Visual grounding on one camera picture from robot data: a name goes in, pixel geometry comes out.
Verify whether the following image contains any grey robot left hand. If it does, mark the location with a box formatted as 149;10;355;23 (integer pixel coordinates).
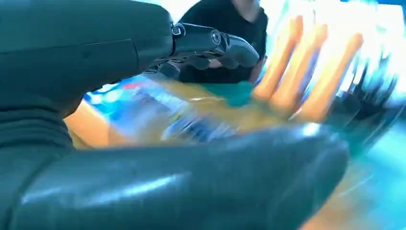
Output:
0;0;350;230

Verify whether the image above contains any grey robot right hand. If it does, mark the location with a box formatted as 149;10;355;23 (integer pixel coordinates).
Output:
329;63;406;153

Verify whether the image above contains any orange drink bottle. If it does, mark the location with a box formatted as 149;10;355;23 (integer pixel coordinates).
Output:
296;33;364;123
63;74;242;150
253;15;304;101
269;23;329;111

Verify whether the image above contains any person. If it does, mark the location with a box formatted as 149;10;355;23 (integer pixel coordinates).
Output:
177;0;271;85

